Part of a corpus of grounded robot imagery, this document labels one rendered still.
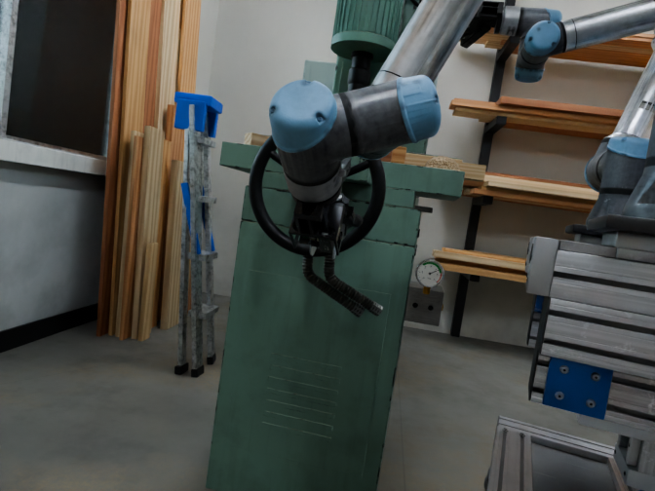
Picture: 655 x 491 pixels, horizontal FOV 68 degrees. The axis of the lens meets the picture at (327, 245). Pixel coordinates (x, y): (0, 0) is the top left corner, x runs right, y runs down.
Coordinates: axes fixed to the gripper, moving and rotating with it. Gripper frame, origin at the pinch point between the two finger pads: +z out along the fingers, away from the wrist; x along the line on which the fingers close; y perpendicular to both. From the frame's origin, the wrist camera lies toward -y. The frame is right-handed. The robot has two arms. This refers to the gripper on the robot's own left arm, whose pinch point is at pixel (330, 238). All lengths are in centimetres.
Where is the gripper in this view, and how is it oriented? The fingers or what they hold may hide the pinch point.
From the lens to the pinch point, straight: 85.0
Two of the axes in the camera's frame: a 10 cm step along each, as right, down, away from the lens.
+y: -2.2, 8.8, -4.3
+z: 0.9, 4.6, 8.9
